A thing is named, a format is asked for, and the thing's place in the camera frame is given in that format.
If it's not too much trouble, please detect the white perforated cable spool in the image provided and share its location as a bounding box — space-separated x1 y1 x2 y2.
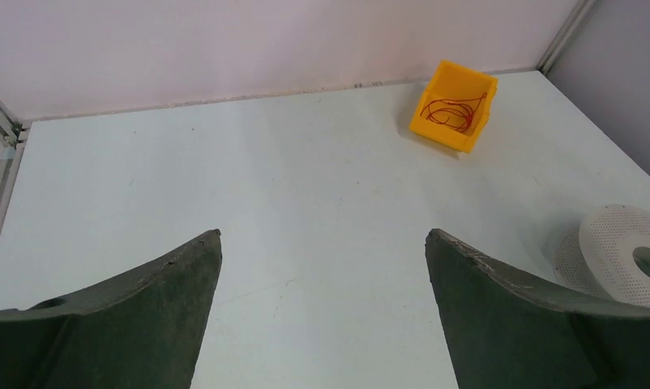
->
552 204 650 308

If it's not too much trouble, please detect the aluminium frame post right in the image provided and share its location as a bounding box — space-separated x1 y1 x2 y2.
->
537 0 600 77

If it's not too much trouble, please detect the red thin wire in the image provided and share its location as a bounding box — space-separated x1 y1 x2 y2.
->
420 92 488 135

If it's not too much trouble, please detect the yellow plastic bin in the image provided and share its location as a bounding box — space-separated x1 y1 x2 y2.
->
409 60 498 153

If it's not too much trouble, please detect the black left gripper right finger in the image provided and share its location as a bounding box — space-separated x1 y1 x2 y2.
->
425 229 650 388

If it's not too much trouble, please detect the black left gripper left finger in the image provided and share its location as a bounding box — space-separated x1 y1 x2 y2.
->
0 229 222 388

